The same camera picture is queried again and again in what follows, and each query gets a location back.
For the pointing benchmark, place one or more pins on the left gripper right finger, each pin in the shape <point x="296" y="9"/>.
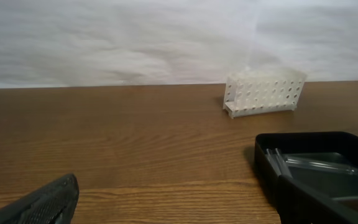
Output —
<point x="303" y="205"/>

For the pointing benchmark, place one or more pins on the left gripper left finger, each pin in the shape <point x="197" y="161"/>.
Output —
<point x="42" y="202"/>

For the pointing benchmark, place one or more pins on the clear test tube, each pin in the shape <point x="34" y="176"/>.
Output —
<point x="322" y="165"/>
<point x="282" y="163"/>
<point x="272" y="161"/>

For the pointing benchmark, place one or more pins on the black tray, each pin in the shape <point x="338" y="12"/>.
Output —
<point x="309" y="141"/>

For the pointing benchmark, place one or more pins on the white test tube rack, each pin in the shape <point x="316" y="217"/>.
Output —
<point x="259" y="96"/>

